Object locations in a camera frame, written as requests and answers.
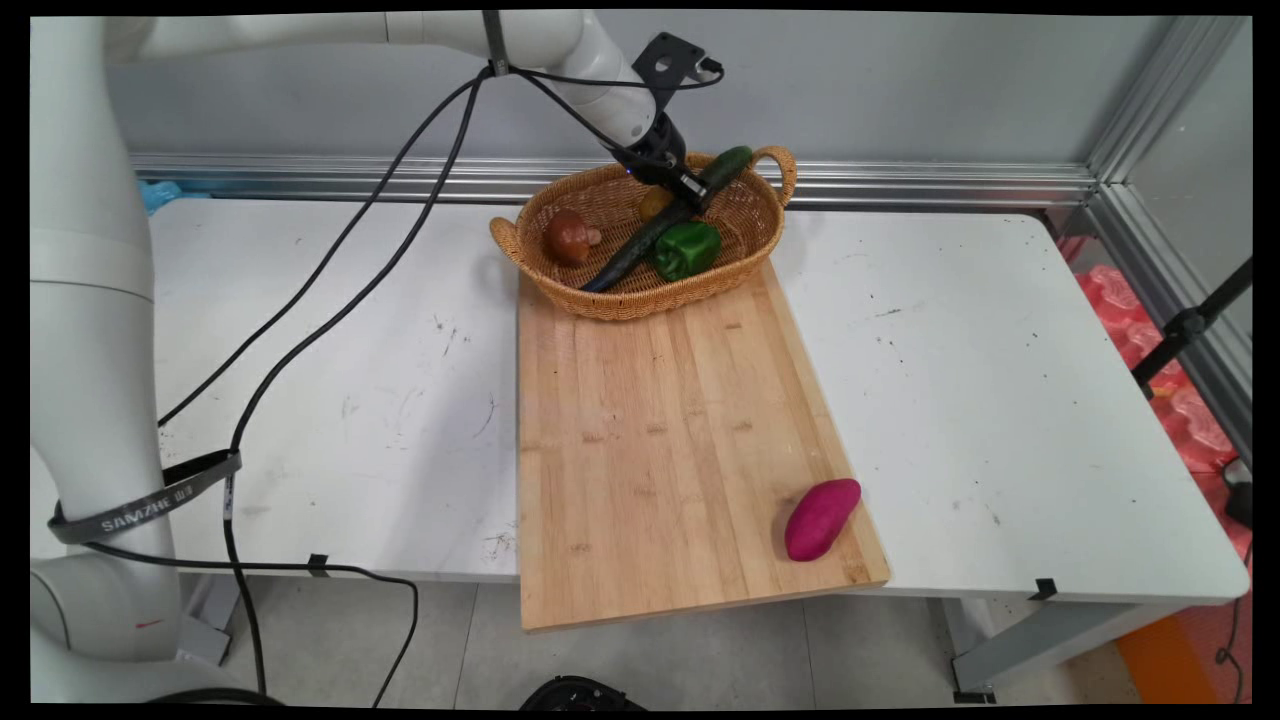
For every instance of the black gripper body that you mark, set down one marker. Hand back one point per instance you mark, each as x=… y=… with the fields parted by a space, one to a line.
x=655 y=148

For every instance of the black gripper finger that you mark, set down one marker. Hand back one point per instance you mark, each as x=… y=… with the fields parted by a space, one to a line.
x=712 y=172
x=690 y=190

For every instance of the long dark green cucumber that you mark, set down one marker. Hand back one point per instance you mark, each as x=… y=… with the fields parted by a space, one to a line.
x=640 y=245

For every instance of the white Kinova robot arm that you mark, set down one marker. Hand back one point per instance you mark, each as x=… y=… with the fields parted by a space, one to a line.
x=95 y=330

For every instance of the yellow vegetable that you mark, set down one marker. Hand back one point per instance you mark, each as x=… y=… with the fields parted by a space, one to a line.
x=655 y=202

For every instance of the green bell pepper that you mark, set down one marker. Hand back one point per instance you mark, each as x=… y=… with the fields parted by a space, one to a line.
x=687 y=250

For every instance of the woven wicker basket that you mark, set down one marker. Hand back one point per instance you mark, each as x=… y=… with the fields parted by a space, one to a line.
x=610 y=250

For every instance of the brown mushroom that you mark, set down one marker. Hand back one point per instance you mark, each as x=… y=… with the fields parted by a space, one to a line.
x=568 y=237

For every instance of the wooden cutting board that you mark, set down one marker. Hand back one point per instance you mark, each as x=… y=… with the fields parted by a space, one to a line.
x=670 y=450

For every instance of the purple sweet potato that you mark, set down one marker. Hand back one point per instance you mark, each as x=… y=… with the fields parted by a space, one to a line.
x=820 y=518

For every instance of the blue cloth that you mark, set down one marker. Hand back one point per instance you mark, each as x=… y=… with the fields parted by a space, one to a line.
x=160 y=195

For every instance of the black tripod pole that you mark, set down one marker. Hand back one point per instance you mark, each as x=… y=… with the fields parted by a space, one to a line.
x=1190 y=322

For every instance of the black round floor object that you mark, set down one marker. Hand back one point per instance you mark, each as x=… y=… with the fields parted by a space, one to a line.
x=580 y=693

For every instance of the red bubble wrap sheet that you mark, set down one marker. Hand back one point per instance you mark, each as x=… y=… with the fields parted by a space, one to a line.
x=1180 y=410

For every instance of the black table edge clip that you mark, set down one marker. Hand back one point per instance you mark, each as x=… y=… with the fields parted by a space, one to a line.
x=318 y=565
x=1043 y=589

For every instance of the grey table leg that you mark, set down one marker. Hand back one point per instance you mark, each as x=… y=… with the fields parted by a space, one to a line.
x=210 y=620
x=1050 y=640

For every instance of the orange floor mat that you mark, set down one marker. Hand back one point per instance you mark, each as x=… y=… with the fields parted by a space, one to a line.
x=1165 y=665

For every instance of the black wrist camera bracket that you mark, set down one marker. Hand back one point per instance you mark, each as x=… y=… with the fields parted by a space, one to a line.
x=670 y=58

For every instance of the horizontal aluminium frame rail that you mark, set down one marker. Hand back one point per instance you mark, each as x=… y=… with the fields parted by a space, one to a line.
x=900 y=185

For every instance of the aluminium frame corner post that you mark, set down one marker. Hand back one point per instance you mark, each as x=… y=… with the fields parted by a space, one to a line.
x=1165 y=95

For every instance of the aluminium frame side rail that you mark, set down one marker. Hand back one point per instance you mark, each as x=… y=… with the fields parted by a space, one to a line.
x=1180 y=300

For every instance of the black device by frame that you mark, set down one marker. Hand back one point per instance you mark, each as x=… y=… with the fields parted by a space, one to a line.
x=1240 y=500

